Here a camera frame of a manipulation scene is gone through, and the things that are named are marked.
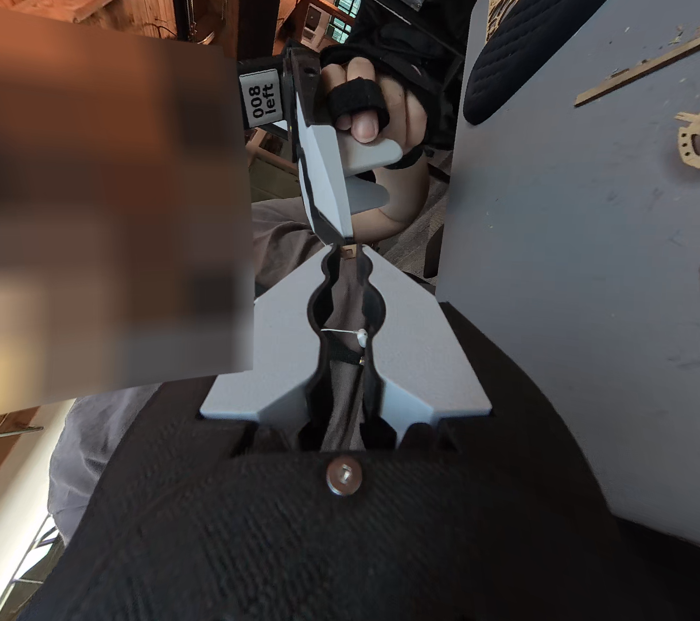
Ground curved wooden part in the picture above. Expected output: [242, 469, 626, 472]
[675, 111, 700, 170]

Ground black quilted pad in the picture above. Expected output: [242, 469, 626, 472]
[462, 0, 664, 127]

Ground long wooden strip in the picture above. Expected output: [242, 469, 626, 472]
[574, 37, 700, 108]

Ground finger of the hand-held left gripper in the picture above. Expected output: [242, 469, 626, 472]
[294, 90, 355, 246]

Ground black strap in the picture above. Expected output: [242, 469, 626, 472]
[327, 341, 366, 366]

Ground white cord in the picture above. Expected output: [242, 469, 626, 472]
[320, 328, 369, 347]

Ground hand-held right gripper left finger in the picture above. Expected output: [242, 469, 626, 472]
[199, 243, 335, 438]

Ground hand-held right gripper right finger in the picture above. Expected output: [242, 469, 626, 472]
[354, 242, 494, 446]

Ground person's left hand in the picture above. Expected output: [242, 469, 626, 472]
[319, 56, 432, 243]

